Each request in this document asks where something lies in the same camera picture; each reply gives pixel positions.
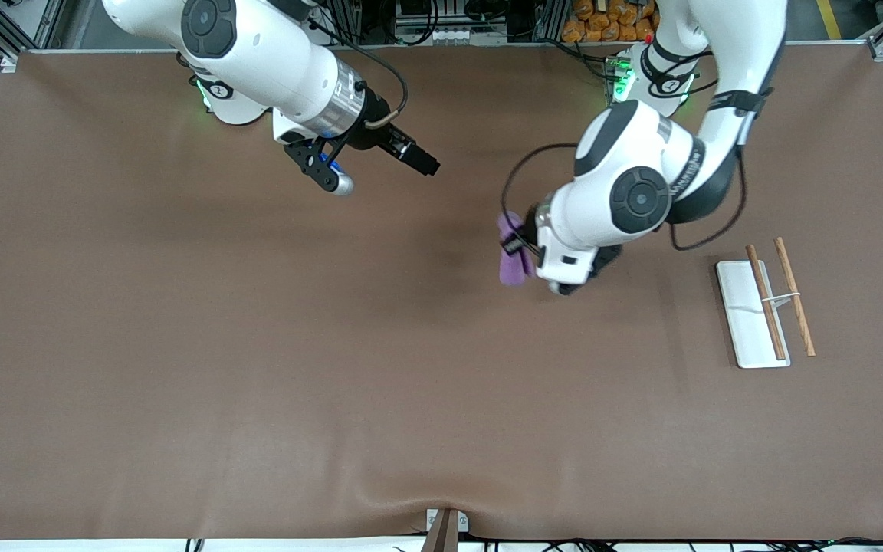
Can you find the white terminal strip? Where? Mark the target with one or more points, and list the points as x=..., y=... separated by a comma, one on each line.
x=464, y=35

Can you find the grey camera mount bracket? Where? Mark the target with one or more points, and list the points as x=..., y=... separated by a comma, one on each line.
x=445, y=525

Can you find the brown table cover mat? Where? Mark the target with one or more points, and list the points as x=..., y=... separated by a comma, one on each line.
x=257, y=345

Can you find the purple microfibre towel grey edge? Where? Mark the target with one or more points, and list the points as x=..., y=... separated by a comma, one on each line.
x=514, y=268

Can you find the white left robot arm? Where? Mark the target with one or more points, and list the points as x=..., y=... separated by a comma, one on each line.
x=641, y=199

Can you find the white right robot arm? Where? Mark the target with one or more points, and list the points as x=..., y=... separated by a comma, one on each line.
x=273, y=54

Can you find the orange packets pile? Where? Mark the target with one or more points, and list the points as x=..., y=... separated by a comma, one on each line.
x=610, y=23

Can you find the white base wooden rod rack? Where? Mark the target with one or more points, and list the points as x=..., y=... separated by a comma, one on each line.
x=748, y=314

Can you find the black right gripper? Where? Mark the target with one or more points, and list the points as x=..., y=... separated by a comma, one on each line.
x=377, y=131

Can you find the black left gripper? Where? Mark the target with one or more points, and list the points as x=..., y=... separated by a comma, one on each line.
x=516, y=244

